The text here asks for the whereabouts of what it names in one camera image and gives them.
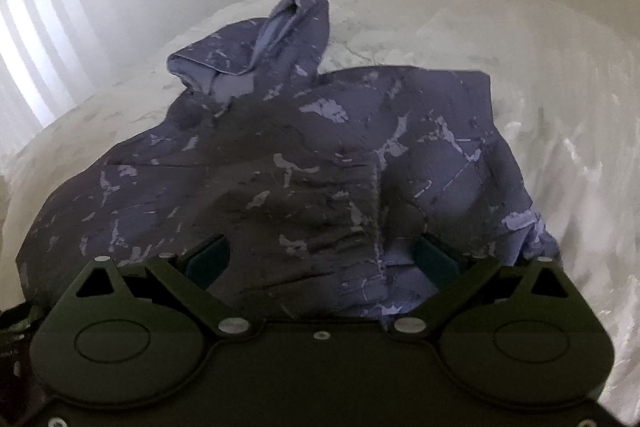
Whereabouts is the white bed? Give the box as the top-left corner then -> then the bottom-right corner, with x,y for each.
0,0 -> 640,408

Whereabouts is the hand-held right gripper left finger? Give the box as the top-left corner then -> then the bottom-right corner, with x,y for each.
75,234 -> 252,338

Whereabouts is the purple patterned hoodie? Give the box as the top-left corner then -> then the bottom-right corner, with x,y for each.
15,0 -> 563,323

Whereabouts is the dark patterned cloth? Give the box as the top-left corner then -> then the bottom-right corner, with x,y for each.
0,304 -> 45,380

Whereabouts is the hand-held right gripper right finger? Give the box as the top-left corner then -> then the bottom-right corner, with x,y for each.
389,234 -> 571,338

